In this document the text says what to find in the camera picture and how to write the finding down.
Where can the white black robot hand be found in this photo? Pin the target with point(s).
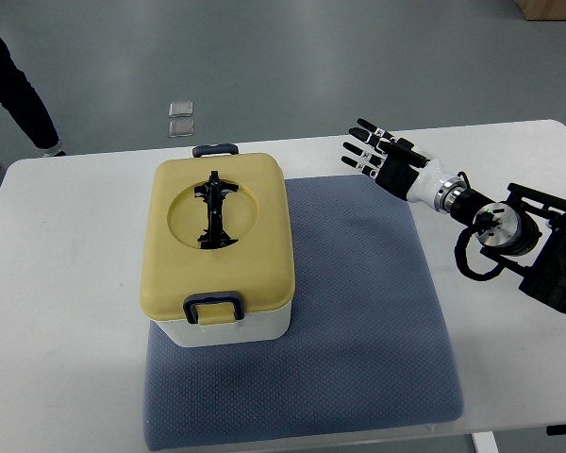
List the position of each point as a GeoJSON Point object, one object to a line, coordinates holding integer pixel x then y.
{"type": "Point", "coordinates": [394, 164]}

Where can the blue grey cushion mat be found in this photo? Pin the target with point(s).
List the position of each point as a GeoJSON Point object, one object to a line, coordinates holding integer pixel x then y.
{"type": "Point", "coordinates": [367, 347]}

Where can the person leg dark trousers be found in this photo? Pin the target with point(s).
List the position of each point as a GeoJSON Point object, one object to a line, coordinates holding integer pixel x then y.
{"type": "Point", "coordinates": [19, 98]}

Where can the cardboard box corner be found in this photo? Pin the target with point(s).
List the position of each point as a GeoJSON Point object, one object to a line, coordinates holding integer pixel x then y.
{"type": "Point", "coordinates": [543, 10]}

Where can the yellow box lid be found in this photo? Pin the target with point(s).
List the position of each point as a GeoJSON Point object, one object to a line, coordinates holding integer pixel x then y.
{"type": "Point", "coordinates": [218, 241]}

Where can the upper floor socket plate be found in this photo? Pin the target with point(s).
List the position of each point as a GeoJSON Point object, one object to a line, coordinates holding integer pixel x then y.
{"type": "Point", "coordinates": [179, 109]}

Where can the white table leg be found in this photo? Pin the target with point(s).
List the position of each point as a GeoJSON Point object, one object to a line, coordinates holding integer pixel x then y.
{"type": "Point", "coordinates": [484, 442]}

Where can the white storage box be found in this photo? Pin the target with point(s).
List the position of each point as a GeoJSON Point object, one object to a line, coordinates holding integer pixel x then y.
{"type": "Point", "coordinates": [217, 325]}

